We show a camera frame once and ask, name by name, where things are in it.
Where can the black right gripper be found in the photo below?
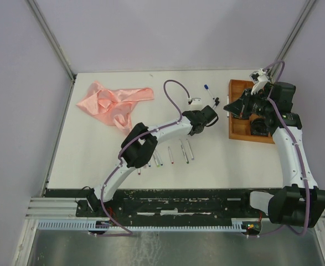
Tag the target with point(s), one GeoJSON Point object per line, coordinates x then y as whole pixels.
{"type": "Point", "coordinates": [241, 106]}

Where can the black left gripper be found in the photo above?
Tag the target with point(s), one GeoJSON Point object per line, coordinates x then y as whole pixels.
{"type": "Point", "coordinates": [195, 112]}

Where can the lavender capped marker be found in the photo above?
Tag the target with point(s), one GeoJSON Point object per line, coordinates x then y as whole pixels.
{"type": "Point", "coordinates": [190, 150]}

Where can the lime green capped marker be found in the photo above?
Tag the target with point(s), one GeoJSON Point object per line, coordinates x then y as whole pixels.
{"type": "Point", "coordinates": [156, 160]}

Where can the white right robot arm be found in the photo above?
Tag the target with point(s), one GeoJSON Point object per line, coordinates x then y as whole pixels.
{"type": "Point", "coordinates": [300, 202]}

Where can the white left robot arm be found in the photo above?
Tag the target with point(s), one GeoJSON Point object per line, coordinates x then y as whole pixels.
{"type": "Point", "coordinates": [139, 146]}

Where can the black capped marker left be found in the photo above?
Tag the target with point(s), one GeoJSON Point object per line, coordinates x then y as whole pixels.
{"type": "Point", "coordinates": [216, 103]}

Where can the orange wooden divider tray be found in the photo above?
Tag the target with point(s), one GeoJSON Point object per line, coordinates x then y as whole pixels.
{"type": "Point", "coordinates": [240, 129]}

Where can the dark floral rolled tie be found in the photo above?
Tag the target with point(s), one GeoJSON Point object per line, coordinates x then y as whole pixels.
{"type": "Point", "coordinates": [258, 127]}

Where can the pink satin cloth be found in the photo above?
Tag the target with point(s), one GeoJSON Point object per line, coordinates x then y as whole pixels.
{"type": "Point", "coordinates": [113, 107]}

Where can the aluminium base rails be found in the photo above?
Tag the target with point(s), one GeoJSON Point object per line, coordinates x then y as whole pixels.
{"type": "Point", "coordinates": [51, 208]}

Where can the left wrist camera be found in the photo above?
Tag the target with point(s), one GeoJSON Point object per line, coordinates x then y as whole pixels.
{"type": "Point", "coordinates": [195, 103]}

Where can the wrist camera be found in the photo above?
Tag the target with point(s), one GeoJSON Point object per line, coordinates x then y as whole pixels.
{"type": "Point", "coordinates": [195, 103]}
{"type": "Point", "coordinates": [260, 78]}

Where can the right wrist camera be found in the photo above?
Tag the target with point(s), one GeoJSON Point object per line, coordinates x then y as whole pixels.
{"type": "Point", "coordinates": [260, 78]}

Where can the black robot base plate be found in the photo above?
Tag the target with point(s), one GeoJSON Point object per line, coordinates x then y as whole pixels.
{"type": "Point", "coordinates": [167, 207]}

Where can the aluminium frame post right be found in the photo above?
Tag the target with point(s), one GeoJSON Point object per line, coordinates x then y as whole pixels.
{"type": "Point", "coordinates": [298, 25]}

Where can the aluminium frame post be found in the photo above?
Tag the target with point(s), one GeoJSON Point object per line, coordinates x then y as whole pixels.
{"type": "Point", "coordinates": [50, 36]}
{"type": "Point", "coordinates": [298, 25]}

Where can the aluminium frame post left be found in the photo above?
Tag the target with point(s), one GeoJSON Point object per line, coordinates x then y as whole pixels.
{"type": "Point", "coordinates": [50, 36]}

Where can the light blue cable duct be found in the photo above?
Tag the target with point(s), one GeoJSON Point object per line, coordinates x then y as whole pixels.
{"type": "Point", "coordinates": [235, 225]}

